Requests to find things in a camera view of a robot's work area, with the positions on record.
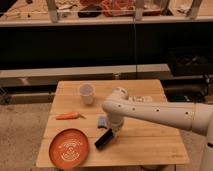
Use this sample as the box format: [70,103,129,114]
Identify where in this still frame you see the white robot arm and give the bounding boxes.
[95,87,213,171]

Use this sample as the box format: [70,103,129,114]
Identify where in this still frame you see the orange carrot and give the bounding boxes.
[56,112,86,120]

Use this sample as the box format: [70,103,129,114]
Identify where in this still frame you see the orange plate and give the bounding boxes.
[49,128,90,170]

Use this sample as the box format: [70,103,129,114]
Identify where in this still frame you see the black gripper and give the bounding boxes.
[95,129,114,149]

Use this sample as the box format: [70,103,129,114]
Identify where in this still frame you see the translucent plastic cup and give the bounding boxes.
[79,83,95,105]

